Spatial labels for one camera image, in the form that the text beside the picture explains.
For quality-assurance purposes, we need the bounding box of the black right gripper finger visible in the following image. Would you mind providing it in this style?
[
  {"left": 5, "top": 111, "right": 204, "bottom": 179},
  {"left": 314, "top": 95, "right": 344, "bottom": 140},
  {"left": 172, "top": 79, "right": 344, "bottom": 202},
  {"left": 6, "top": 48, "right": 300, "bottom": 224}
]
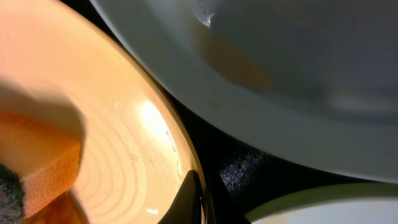
[{"left": 159, "top": 170, "right": 202, "bottom": 224}]

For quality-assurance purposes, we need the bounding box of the orange green sponge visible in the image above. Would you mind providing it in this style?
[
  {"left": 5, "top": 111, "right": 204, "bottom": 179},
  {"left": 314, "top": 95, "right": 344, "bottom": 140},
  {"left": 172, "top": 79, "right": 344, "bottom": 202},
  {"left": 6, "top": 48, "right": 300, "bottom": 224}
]
[{"left": 1, "top": 111, "right": 81, "bottom": 223}]

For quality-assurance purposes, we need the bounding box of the yellow plate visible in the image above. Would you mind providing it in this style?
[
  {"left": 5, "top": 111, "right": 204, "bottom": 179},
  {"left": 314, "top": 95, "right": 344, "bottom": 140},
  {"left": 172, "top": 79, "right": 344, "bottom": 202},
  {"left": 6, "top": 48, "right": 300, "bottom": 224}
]
[{"left": 1, "top": 1, "right": 203, "bottom": 223}]

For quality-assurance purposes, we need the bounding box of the round black serving tray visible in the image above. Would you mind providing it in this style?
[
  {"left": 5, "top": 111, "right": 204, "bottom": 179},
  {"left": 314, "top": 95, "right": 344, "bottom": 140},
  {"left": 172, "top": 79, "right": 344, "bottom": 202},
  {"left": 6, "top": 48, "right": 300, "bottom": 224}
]
[{"left": 167, "top": 93, "right": 362, "bottom": 223}]

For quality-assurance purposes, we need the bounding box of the top mint green plate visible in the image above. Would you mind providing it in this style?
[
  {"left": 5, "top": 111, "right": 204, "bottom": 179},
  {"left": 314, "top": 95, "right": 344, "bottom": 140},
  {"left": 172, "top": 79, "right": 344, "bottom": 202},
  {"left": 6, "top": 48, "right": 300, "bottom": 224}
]
[{"left": 93, "top": 0, "right": 397, "bottom": 183}]

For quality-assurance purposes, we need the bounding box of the mint green plate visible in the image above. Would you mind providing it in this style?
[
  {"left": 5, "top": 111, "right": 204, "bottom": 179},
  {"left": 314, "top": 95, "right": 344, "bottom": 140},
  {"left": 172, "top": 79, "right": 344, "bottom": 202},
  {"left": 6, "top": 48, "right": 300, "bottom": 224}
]
[
  {"left": 246, "top": 183, "right": 397, "bottom": 224},
  {"left": 93, "top": 0, "right": 397, "bottom": 183}
]

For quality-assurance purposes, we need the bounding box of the lower mint green plate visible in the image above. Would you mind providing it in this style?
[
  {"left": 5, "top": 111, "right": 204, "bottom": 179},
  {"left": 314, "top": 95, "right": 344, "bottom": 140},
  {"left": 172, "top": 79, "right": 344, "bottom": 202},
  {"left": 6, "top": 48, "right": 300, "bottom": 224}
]
[{"left": 246, "top": 183, "right": 397, "bottom": 224}]

